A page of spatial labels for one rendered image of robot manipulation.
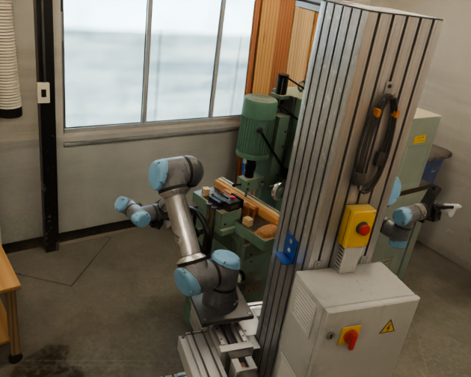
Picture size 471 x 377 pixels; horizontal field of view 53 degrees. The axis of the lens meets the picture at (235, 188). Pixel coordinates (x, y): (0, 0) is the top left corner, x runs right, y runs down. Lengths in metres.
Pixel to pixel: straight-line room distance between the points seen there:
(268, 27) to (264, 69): 0.33
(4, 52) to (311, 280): 2.22
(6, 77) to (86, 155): 0.85
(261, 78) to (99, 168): 1.48
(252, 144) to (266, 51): 1.68
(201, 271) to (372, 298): 0.64
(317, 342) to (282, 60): 3.01
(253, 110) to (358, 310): 1.22
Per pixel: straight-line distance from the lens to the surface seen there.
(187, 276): 1.80
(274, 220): 2.48
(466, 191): 4.42
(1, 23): 3.07
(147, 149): 3.81
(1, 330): 2.92
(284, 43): 4.14
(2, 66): 3.11
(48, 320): 3.21
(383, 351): 1.70
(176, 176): 1.84
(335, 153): 1.41
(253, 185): 2.57
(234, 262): 1.88
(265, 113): 2.37
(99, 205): 3.84
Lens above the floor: 2.09
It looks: 25 degrees down
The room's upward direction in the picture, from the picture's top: 8 degrees clockwise
